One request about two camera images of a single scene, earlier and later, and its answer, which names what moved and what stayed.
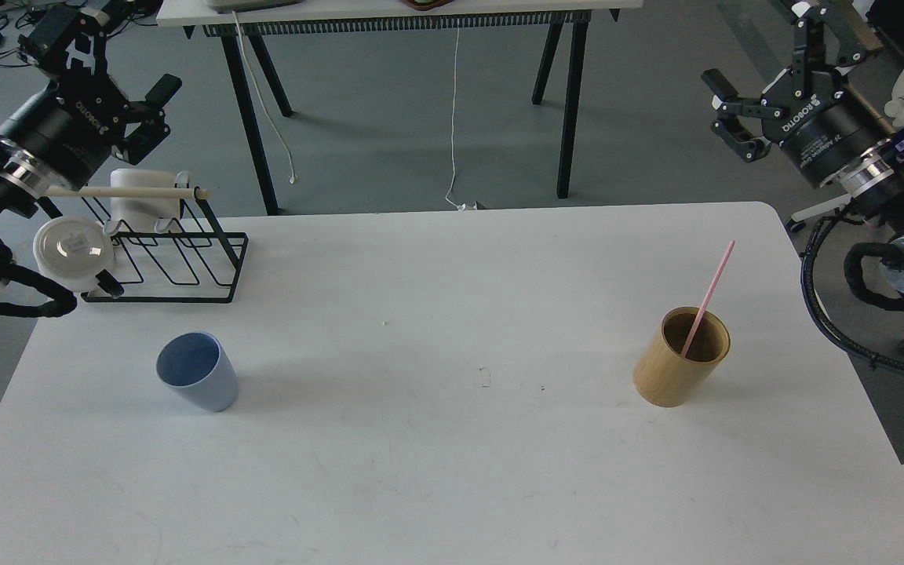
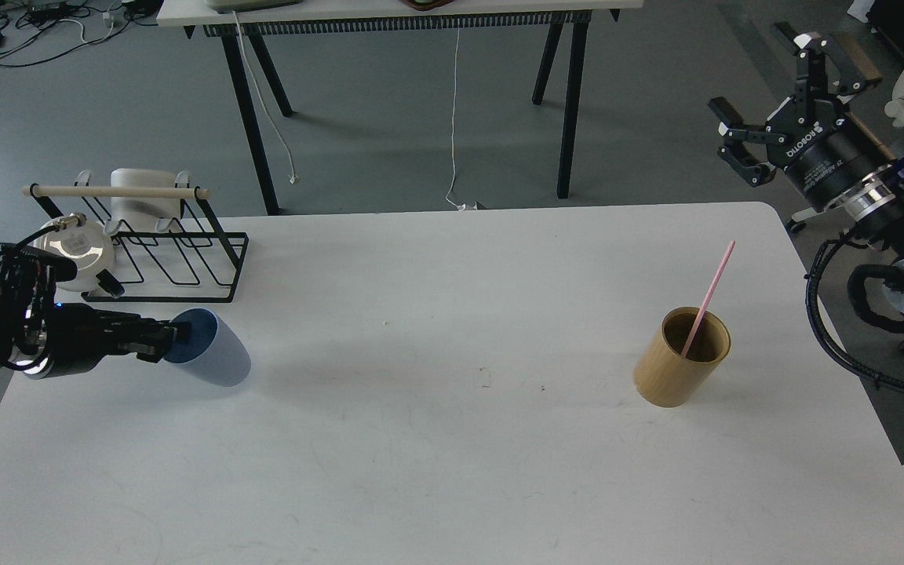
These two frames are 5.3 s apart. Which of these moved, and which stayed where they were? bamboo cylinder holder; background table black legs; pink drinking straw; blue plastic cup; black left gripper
Moved: blue plastic cup; black left gripper
Stayed: pink drinking straw; bamboo cylinder holder; background table black legs
